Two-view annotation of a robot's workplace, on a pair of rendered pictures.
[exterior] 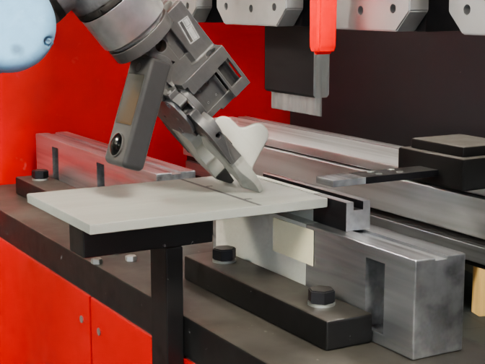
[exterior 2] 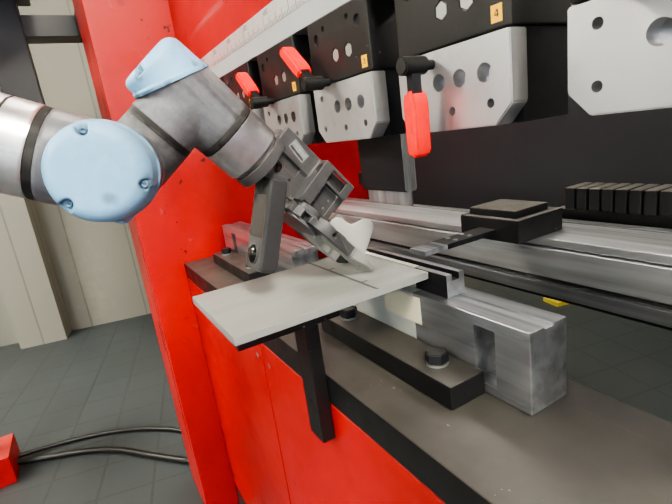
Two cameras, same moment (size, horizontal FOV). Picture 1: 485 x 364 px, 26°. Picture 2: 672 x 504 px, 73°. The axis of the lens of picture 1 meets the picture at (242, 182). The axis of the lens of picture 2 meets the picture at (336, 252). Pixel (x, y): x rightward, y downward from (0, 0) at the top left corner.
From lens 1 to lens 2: 0.51 m
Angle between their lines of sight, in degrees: 5
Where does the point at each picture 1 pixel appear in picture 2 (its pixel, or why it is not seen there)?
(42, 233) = not seen: hidden behind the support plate
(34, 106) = (219, 208)
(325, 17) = (420, 122)
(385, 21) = (482, 117)
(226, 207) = (349, 295)
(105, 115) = not seen: hidden behind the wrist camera
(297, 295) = (414, 352)
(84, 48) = not seen: hidden behind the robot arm
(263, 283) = (383, 340)
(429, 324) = (543, 383)
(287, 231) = (396, 296)
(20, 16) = (105, 162)
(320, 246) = (427, 311)
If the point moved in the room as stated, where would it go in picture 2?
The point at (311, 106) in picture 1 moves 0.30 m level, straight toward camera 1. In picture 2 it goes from (403, 198) to (442, 259)
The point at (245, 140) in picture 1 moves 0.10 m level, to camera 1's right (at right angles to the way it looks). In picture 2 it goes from (356, 234) to (432, 223)
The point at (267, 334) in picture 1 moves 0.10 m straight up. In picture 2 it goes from (396, 391) to (387, 315)
